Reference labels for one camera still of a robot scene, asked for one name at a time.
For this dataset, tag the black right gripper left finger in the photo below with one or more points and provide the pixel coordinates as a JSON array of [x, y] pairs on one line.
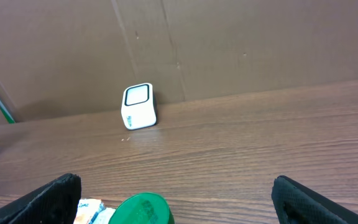
[[54, 202]]

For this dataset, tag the white barcode scanner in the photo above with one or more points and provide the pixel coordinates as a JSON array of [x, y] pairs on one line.
[[139, 108]]

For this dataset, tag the teal tissue pack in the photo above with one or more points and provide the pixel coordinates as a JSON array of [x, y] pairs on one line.
[[104, 216]]

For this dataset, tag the green lid jar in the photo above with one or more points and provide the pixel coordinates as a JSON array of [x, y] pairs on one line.
[[143, 208]]

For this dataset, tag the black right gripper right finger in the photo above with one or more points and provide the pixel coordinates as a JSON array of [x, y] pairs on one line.
[[296, 204]]

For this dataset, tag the orange Kleenex tissue pack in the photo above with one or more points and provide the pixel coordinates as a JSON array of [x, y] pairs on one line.
[[88, 210]]

